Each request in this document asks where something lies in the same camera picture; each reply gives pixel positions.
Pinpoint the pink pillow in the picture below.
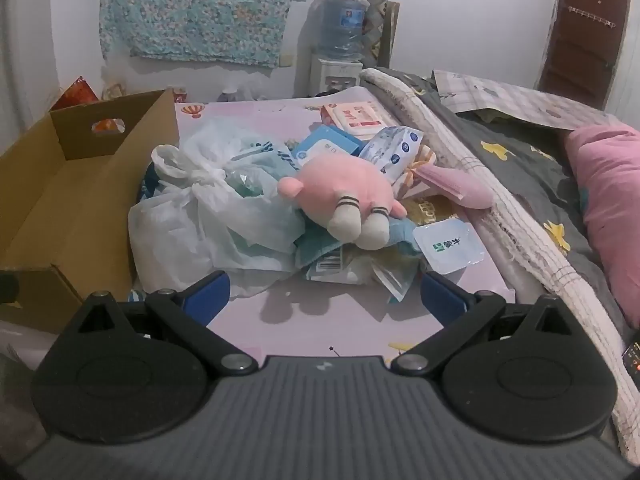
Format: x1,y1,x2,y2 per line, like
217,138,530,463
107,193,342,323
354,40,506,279
565,122,640,328

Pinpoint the metal hook rack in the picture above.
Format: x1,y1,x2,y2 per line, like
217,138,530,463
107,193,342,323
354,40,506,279
567,5,615,28

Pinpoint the large white plastic bag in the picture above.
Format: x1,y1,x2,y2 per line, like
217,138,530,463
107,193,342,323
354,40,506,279
127,117,311,293

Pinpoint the pink plush toy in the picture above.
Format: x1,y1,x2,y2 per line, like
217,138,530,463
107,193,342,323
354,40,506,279
276,152,408,251

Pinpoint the pink knitted sponge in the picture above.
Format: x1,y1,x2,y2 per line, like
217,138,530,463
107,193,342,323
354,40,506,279
412,162,496,209

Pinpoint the gold tissue pack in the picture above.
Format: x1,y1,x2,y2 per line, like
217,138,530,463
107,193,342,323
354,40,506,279
400,195,468,233

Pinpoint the white yogurt cup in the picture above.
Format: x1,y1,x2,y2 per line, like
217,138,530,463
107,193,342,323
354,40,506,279
412,217,485,275

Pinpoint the blue bandage box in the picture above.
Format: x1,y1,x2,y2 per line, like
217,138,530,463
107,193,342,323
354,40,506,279
290,125,366,171

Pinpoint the brown cardboard box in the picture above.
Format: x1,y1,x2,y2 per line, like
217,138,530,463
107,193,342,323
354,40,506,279
0,87,181,336

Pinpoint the small translucent plastic bag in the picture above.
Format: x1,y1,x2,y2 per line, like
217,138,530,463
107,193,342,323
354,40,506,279
217,85,271,103

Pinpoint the grey printed blanket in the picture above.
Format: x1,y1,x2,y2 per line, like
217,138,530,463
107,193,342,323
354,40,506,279
375,67,640,331

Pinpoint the red white wet wipes pack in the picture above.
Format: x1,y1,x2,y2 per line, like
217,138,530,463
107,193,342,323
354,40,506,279
320,101,396,137

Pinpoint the brown wooden door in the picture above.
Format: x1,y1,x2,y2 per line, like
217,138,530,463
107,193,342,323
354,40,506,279
534,0,633,106

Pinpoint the clear packet with barcode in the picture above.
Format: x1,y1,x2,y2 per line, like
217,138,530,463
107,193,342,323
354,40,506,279
305,250,418,303

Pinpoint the blue water bottle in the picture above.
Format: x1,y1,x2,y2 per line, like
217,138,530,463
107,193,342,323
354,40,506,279
320,0,370,61

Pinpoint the white water dispenser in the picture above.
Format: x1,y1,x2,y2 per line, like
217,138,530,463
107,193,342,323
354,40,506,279
310,55,363,98

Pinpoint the floral hanging cloth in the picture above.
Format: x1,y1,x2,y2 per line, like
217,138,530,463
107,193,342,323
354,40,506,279
99,0,313,68

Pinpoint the red snack bag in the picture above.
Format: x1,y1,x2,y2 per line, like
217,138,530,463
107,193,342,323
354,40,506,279
50,76,101,111

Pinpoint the blue white cotton pack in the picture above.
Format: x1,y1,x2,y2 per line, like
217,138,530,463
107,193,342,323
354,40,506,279
360,126,425,181

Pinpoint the pink printed mat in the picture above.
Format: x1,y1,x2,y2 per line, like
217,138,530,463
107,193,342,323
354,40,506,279
135,85,516,361

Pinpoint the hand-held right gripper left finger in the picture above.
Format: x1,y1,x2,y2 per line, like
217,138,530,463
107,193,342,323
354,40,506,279
75,270,258,376

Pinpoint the beige checked blanket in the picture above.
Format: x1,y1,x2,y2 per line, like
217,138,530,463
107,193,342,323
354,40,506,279
359,67,640,466

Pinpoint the checked printed sheet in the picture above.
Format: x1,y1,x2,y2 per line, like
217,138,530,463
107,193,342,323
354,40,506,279
432,69,621,133

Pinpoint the dark device with orange light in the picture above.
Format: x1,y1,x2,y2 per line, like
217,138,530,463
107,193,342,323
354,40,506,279
622,330,640,378

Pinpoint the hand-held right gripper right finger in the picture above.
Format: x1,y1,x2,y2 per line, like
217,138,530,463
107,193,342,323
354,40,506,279
390,270,571,376

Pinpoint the patterned leaning board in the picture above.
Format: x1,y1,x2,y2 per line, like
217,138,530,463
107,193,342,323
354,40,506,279
362,0,401,68

